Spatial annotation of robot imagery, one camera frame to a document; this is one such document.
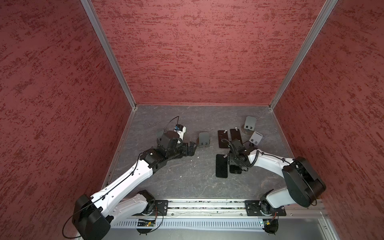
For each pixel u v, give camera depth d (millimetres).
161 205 745
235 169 828
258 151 568
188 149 678
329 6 706
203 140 974
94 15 739
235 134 1043
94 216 374
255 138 921
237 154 691
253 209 740
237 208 758
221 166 915
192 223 709
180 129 670
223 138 1014
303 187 437
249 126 1008
